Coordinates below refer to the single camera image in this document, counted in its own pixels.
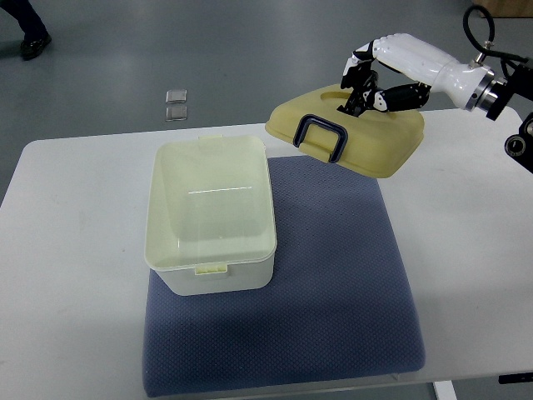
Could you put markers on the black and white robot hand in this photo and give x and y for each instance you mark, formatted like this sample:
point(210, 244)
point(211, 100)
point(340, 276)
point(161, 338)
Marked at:
point(429, 69)

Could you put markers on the yellow storage box lid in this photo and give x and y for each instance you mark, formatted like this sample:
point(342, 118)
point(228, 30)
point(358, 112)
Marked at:
point(375, 144)

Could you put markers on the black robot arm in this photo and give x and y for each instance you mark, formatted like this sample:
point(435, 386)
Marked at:
point(517, 72)

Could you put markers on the cardboard box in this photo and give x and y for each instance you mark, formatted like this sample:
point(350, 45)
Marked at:
point(507, 8)

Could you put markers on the white storage box base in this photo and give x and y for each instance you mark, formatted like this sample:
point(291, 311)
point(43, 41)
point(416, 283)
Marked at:
point(210, 219)

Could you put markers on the upper floor socket plate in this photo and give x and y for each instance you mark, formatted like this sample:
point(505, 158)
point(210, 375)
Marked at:
point(176, 96)

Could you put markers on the blue grey fabric mat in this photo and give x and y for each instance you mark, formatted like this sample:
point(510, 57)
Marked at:
point(339, 304)

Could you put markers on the white table leg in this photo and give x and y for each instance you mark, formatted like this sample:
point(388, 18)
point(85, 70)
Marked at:
point(444, 390)

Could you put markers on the person's leg and shoe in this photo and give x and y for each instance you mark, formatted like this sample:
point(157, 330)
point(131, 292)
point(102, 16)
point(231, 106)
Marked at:
point(36, 36)

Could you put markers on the black bracket under table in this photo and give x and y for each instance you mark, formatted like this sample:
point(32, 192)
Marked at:
point(525, 377)

